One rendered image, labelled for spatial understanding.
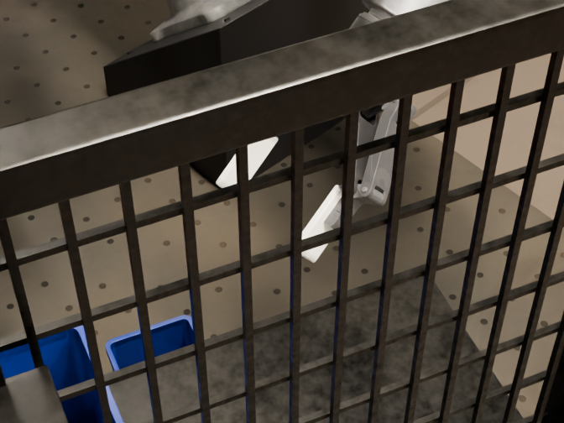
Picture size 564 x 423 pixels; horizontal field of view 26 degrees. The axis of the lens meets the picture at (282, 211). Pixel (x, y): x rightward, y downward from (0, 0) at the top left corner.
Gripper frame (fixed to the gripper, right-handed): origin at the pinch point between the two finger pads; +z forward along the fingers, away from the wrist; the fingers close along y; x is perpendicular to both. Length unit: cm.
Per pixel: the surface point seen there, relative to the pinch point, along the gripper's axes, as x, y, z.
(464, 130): -123, 96, -26
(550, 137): -134, 84, -36
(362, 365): -0.9, -18.9, 4.9
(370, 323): -2.2, -15.9, 2.0
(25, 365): 23.9, -13.8, 17.2
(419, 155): -43, 29, -13
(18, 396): 46, -43, 7
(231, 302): -23.7, 21.6, 14.3
